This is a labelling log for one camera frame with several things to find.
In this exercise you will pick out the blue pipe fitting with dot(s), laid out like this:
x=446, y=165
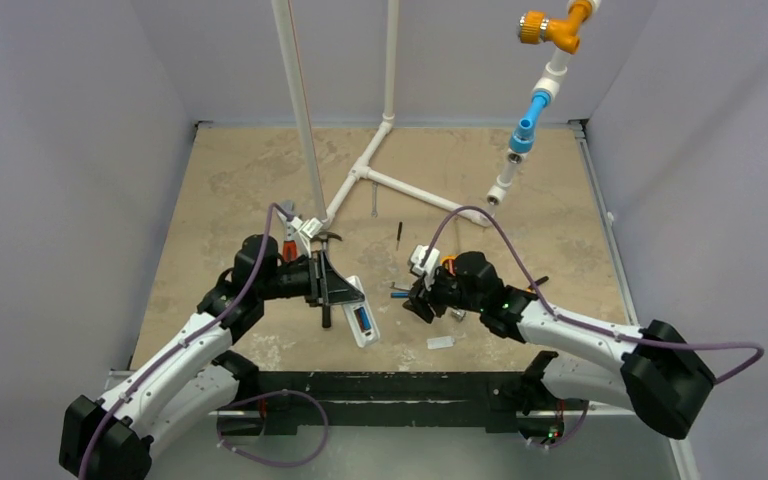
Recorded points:
x=523, y=136

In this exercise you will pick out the small black screwdriver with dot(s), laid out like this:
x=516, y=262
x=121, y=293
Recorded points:
x=399, y=234

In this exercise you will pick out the orange pipe valve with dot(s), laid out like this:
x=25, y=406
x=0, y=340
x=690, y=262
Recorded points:
x=536, y=27

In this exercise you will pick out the small silver spanner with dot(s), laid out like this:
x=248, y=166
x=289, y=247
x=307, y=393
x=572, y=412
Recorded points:
x=374, y=202

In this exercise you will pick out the black handled hammer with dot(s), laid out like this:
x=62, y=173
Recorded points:
x=326, y=311

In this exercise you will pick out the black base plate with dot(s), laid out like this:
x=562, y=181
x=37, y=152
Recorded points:
x=390, y=401

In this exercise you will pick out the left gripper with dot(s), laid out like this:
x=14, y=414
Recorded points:
x=323, y=279

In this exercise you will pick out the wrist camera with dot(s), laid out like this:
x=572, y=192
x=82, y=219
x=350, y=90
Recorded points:
x=303, y=233
x=423, y=262

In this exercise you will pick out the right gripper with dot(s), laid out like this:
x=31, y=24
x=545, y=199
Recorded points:
x=430, y=295

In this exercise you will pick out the white remote control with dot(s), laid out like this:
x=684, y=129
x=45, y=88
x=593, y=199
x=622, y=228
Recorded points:
x=370, y=337

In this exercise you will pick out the aluminium rail frame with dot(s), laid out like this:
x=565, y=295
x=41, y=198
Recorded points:
x=651, y=371

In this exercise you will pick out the red adjustable wrench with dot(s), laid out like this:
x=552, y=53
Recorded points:
x=289, y=232

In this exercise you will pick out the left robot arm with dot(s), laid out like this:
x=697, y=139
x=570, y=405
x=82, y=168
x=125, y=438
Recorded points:
x=120, y=434

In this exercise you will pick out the white pvc pipe frame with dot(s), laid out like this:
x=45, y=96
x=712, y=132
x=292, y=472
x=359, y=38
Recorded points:
x=550, y=81

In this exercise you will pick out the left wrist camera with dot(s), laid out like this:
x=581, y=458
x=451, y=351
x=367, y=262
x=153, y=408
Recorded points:
x=303, y=233

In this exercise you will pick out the orange handled pliers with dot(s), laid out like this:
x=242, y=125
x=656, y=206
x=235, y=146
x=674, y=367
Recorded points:
x=531, y=288

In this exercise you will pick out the silver metal fitting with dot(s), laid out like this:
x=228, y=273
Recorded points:
x=457, y=314

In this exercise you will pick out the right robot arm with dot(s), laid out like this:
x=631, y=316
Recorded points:
x=651, y=371

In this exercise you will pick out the white battery cover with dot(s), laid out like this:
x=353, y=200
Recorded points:
x=438, y=343

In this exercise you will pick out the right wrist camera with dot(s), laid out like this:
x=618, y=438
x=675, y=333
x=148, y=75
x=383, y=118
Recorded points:
x=423, y=262

